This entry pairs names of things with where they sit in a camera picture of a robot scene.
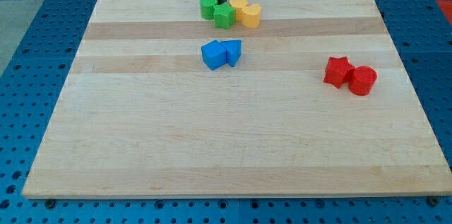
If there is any blue triangle block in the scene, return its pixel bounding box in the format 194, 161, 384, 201
220, 40, 242, 67

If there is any yellow heart block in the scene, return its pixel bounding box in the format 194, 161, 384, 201
242, 4, 261, 28

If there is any red cylinder block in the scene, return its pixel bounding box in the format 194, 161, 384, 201
348, 66, 377, 96

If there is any light wooden board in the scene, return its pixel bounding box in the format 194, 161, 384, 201
22, 0, 451, 199

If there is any blue cube block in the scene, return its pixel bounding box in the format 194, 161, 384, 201
201, 40, 227, 70

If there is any green cylinder block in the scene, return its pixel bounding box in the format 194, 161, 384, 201
199, 0, 218, 20

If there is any green star block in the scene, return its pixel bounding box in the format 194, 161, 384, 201
213, 2, 236, 30

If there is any yellow hexagon block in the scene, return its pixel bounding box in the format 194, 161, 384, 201
229, 0, 249, 21

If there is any red star block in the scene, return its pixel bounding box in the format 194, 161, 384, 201
323, 57, 355, 88

